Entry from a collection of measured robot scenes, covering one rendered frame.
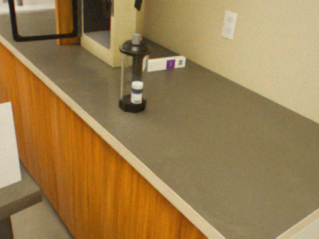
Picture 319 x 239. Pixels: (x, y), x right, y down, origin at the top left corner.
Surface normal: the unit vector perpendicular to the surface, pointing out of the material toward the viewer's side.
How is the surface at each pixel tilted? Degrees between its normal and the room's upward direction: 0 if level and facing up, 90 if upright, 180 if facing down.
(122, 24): 90
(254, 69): 90
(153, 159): 0
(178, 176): 2
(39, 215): 0
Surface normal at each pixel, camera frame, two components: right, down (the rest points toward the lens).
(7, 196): 0.08, -0.86
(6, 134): 0.65, 0.43
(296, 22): -0.79, 0.25
